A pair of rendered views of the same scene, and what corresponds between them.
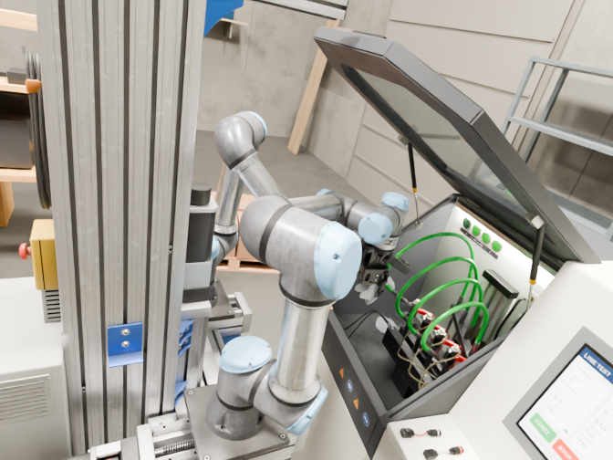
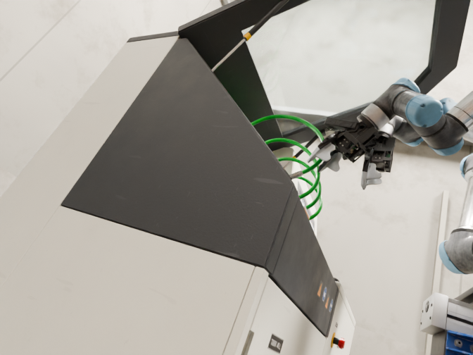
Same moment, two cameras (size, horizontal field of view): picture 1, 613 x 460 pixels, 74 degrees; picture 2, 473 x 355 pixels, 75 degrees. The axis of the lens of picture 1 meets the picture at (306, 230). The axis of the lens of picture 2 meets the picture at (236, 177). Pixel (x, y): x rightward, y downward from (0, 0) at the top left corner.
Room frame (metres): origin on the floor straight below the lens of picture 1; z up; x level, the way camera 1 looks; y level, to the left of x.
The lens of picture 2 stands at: (1.86, 0.28, 0.69)
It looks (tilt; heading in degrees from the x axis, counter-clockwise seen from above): 25 degrees up; 237
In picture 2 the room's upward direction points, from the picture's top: 24 degrees clockwise
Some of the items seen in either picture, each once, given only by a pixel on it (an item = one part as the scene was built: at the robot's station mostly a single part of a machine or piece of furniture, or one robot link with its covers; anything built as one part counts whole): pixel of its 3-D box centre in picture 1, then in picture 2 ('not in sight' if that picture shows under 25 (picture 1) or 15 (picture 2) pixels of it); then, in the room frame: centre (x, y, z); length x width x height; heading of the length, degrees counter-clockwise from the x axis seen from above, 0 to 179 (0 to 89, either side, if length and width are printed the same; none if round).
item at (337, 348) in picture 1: (342, 360); (307, 281); (1.19, -0.24, 0.87); 0.62 x 0.04 x 0.16; 23
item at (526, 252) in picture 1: (503, 235); not in sight; (1.39, -0.70, 1.43); 0.54 x 0.03 x 0.02; 23
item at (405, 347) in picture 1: (413, 371); not in sight; (1.18, -0.51, 0.91); 0.34 x 0.10 x 0.15; 23
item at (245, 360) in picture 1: (245, 369); not in sight; (0.72, 0.07, 1.20); 0.13 x 0.12 x 0.14; 65
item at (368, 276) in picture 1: (374, 262); (379, 152); (1.05, -0.21, 1.39); 0.09 x 0.08 x 0.12; 113
